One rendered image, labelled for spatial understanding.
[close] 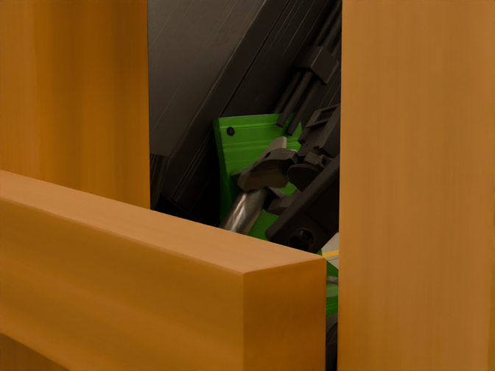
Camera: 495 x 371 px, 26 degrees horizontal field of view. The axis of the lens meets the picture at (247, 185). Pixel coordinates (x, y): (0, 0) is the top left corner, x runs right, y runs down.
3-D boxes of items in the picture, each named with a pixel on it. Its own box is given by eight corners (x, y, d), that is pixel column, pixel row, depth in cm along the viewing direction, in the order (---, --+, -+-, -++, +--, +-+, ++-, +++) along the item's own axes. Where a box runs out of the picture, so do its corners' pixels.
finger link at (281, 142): (260, 152, 116) (322, 145, 109) (235, 193, 113) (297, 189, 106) (243, 132, 115) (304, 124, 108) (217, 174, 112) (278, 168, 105)
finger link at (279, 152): (275, 179, 111) (336, 174, 104) (267, 192, 110) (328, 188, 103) (248, 149, 108) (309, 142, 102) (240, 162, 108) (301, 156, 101)
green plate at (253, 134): (284, 298, 128) (256, 124, 128) (329, 295, 121) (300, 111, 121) (205, 314, 121) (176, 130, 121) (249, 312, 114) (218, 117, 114)
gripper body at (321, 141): (355, 158, 112) (440, 138, 102) (320, 222, 108) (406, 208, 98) (308, 110, 109) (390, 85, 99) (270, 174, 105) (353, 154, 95)
